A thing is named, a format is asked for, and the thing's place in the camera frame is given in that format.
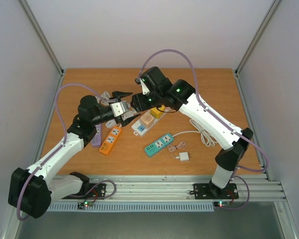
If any beige cube socket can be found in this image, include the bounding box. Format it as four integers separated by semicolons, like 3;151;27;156
140;112;154;129

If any yellow cube socket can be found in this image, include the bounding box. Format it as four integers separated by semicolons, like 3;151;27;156
149;108;164;120

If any white charger with pink cable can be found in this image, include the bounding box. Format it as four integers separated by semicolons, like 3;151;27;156
167;141;189;161

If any small white USB charger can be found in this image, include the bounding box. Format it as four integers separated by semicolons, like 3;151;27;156
105;119;117;128

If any white cube socket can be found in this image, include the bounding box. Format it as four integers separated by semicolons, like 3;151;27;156
123;111;135;120

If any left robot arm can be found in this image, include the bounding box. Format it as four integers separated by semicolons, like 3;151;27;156
8;91;132;221

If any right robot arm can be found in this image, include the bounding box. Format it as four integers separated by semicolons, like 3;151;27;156
131;67;253;199

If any long white power strip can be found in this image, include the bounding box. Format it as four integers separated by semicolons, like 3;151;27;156
131;108;168;137

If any orange power strip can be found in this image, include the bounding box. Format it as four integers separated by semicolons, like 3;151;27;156
99;126;122;155

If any purple power strip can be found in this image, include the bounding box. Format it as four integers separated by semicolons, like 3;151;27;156
91;124;102;147

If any teal power strip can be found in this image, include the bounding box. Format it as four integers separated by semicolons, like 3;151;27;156
144;133;174;157

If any white cable of orange strip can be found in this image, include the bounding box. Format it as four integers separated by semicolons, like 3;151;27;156
99;91;115;100

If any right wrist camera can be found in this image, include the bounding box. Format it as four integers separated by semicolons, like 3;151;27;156
135;78;150;95

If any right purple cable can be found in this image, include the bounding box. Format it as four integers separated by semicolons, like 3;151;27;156
139;49;270;211

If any purple cable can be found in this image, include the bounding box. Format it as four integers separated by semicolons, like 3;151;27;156
139;49;270;211
16;83;110;222

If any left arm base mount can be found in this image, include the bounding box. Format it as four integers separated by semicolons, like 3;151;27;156
86;183;106;199

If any white cable of teal strip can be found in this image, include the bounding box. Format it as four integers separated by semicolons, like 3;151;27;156
173;119;218;147

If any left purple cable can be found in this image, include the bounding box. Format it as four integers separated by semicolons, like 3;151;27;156
16;83;110;222

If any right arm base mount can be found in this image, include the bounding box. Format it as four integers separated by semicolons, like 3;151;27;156
190;182;239;200

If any grey slotted cable duct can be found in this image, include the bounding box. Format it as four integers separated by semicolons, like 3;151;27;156
48;202;214;213

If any aluminium rail frame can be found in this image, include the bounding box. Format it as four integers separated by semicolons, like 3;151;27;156
49;174;287;203

